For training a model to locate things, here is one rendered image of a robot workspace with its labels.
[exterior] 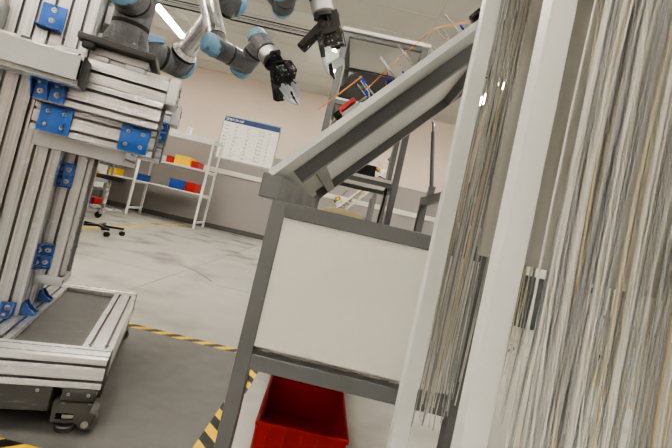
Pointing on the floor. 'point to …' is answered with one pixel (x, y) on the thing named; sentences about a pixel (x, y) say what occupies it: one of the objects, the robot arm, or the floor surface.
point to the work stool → (106, 201)
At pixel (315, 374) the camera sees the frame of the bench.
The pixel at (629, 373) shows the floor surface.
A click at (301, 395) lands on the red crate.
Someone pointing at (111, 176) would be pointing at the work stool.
